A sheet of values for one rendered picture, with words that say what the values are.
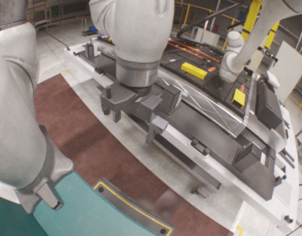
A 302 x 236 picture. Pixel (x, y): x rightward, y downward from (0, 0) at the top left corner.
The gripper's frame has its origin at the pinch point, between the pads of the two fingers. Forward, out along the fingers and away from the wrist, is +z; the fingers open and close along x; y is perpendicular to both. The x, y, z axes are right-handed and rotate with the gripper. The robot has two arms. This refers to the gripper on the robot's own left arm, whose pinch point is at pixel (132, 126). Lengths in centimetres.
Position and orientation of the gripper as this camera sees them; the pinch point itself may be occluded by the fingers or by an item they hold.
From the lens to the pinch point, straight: 41.2
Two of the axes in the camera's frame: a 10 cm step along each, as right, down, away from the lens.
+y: 5.3, -5.7, 6.3
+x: -8.3, -4.8, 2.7
